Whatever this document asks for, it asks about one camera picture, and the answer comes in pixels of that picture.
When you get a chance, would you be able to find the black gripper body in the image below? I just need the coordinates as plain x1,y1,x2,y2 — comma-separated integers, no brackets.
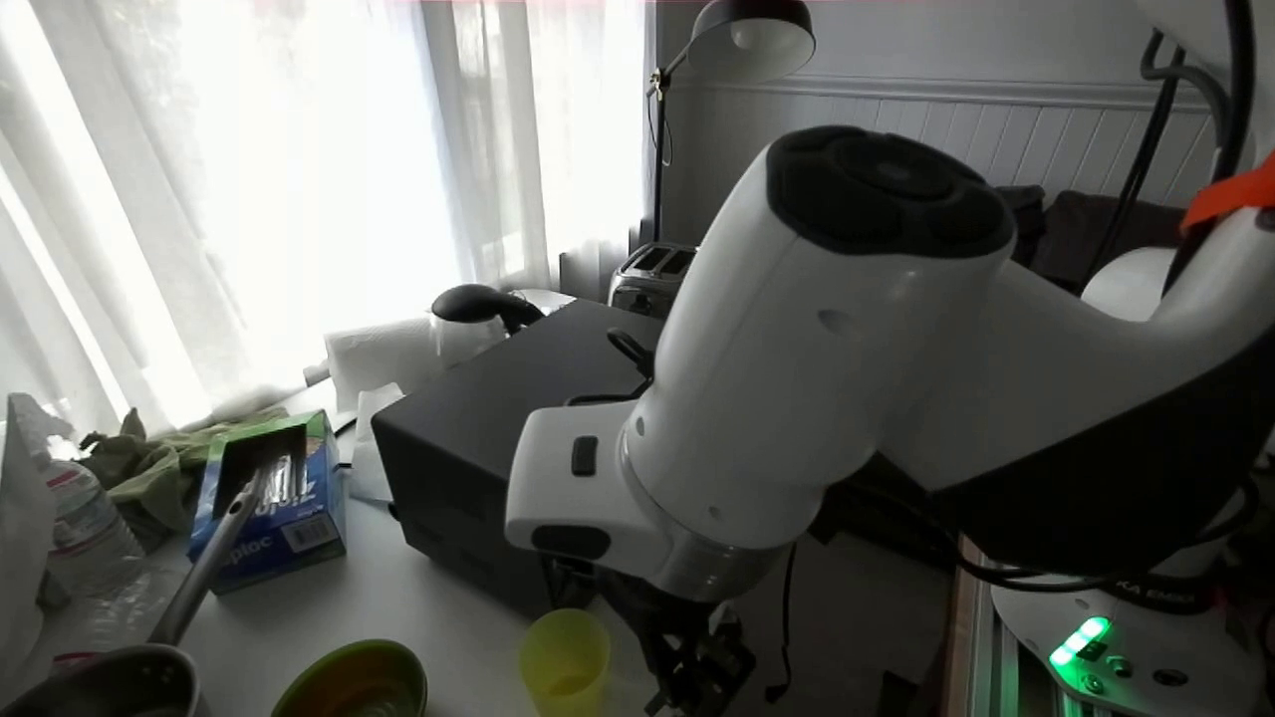
602,569,764,676

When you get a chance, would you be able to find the yellow plastic cup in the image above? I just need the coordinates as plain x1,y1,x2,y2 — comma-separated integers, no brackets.
515,605,620,717

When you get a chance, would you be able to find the green plastic bowl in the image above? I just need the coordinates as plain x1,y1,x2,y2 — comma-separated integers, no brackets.
266,638,436,717

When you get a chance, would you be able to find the black toaster oven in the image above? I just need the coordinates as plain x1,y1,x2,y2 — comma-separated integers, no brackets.
369,294,673,616

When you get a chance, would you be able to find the stainless steel toaster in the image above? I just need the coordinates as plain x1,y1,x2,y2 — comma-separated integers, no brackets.
608,239,703,322

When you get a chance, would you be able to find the black electric kettle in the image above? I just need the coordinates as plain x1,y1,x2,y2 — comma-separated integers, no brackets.
426,279,550,369

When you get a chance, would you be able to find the blue cardboard box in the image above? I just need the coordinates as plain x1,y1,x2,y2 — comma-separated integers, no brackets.
183,407,353,599

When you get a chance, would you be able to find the green cloth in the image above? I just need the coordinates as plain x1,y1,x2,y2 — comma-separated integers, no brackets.
75,407,274,543

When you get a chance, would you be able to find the dark grey sofa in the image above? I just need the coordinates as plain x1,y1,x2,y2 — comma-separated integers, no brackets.
989,181,1208,300

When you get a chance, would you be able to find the black desk lamp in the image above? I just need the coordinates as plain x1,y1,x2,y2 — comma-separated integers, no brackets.
641,0,823,247

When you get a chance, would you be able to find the white sheer curtain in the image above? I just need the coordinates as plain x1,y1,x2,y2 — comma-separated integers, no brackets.
0,0,657,436

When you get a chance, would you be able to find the clear plastic bag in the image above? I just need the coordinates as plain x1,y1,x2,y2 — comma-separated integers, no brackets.
0,385,153,623

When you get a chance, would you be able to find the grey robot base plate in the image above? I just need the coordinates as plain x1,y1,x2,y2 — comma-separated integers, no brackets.
985,565,1272,717

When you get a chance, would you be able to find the steel pot with handle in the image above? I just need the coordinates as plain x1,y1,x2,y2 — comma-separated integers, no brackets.
0,453,291,717

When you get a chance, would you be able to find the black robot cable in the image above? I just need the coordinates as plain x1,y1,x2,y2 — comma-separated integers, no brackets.
1086,0,1261,277

